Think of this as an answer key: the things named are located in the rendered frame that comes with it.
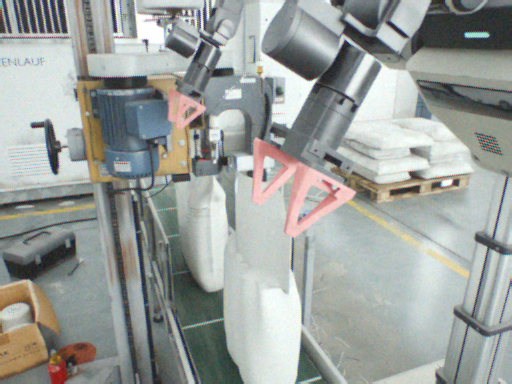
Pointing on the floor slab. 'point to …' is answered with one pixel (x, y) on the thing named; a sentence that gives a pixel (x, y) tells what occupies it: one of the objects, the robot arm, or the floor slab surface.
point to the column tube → (103, 29)
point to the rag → (77, 353)
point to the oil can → (57, 369)
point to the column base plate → (100, 372)
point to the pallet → (400, 185)
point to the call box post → (307, 280)
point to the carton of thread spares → (40, 308)
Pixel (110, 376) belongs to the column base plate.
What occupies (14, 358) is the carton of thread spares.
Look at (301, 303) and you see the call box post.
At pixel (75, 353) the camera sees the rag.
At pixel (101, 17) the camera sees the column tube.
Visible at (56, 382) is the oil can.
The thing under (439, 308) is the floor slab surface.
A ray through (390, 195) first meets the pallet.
